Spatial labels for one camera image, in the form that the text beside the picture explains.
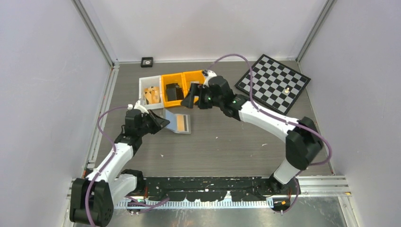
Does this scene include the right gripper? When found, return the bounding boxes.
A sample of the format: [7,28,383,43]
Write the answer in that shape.
[181,84,223,110]

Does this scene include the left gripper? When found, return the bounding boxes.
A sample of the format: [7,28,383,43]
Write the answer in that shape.
[138,110,169,137]

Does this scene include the clear plastic card holder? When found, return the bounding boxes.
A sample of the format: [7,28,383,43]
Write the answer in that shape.
[163,109,191,134]

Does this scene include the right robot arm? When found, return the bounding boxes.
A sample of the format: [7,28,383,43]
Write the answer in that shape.
[181,76,324,194]

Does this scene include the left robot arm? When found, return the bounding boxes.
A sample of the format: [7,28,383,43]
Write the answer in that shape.
[69,107,170,227]

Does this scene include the black box in bin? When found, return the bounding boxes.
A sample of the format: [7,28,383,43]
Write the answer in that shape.
[165,83,184,102]

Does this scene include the right orange storage bin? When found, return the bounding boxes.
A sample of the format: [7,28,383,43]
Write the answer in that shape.
[182,70,205,96]

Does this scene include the wooden pieces in bin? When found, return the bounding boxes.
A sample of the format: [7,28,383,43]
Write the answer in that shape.
[143,87,161,105]

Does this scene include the white storage bin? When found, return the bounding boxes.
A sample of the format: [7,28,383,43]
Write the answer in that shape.
[139,75,164,110]

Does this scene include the small black square device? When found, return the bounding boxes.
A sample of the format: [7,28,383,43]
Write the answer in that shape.
[140,57,154,68]

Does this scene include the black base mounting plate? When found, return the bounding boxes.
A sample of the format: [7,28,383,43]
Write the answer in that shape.
[131,176,301,203]

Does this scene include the black white chessboard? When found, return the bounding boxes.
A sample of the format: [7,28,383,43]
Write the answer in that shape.
[235,54,311,115]

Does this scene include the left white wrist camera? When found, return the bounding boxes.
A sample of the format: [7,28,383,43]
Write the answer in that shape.
[126,100,149,115]

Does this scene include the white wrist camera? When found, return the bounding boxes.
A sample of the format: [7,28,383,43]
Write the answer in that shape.
[202,70,217,85]
[126,100,149,115]

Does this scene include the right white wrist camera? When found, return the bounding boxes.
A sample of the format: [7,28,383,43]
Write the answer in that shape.
[202,70,217,85]

